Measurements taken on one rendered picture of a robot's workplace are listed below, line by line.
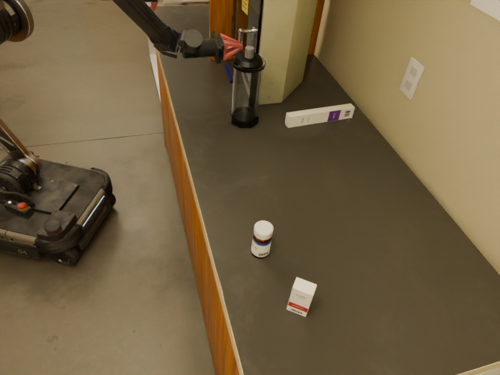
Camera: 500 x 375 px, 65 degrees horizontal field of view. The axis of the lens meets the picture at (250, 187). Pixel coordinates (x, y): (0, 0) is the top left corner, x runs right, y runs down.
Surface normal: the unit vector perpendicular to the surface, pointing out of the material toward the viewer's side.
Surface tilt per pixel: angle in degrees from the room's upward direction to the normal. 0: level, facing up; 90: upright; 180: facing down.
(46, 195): 0
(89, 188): 0
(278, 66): 90
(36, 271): 0
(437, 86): 90
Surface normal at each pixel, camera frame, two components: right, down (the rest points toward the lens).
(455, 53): -0.96, 0.14
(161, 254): 0.07, -0.72
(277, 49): 0.28, 0.69
